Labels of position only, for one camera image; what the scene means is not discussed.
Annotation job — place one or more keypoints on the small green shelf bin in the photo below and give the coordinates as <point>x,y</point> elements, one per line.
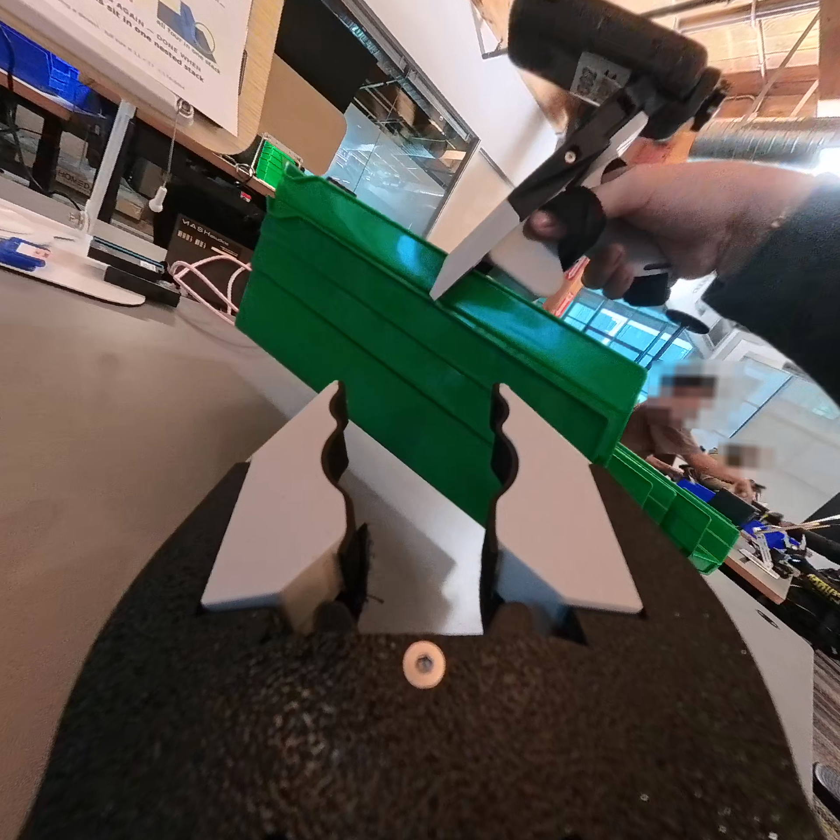
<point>269,164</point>

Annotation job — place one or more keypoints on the silver air duct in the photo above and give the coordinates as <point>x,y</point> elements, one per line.
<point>754,139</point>

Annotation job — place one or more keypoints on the clear acrylic holder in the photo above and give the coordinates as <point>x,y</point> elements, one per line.
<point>296,157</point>

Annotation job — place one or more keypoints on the white instruction poster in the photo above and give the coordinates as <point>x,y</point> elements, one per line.
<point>229,79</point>

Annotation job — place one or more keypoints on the wooden edged table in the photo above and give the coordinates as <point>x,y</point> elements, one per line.
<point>761,581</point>

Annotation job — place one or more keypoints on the small blue white device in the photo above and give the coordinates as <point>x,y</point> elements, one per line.
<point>19,253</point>

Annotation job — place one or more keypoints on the flat black device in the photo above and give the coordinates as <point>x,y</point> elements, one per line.
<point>141,285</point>

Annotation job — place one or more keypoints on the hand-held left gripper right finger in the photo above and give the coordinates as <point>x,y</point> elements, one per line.
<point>564,538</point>

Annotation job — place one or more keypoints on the brown rounded board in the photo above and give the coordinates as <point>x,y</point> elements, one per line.
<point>295,124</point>

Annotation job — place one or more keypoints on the person's right hand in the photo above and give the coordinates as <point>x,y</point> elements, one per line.
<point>709,210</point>

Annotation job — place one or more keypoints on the white tray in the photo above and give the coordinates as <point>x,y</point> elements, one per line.
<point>72,275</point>

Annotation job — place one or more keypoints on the wooden post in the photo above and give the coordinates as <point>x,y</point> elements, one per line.
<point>568,292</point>

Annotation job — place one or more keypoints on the small black blue device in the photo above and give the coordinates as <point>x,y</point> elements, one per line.
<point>124,253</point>

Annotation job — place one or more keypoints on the blue plastic bin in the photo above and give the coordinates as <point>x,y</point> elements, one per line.
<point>695,489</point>
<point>39,65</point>

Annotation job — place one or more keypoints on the black flat panel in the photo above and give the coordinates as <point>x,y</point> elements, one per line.
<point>321,39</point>

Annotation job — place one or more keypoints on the wooden ceiling beams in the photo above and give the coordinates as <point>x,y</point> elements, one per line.
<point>774,39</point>

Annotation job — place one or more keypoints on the green plastic bin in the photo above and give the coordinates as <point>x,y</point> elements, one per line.
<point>630,469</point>
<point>544,348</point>
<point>715,538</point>
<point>367,394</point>

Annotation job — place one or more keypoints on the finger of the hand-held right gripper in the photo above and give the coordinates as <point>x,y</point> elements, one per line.
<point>482,246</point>

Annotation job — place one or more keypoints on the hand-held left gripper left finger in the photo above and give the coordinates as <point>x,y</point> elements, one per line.
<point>275,538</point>

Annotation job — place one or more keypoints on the black yellow bag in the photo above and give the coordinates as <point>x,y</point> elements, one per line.
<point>820,590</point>

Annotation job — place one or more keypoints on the black electronics box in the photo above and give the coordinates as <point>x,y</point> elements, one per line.
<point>216,229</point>

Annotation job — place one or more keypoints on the black round stand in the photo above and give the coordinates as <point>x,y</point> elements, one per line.
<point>689,321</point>

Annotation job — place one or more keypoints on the glass partition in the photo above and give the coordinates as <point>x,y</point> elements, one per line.
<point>394,164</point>

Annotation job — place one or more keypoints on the large window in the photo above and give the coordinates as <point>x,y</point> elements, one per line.
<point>623,334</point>

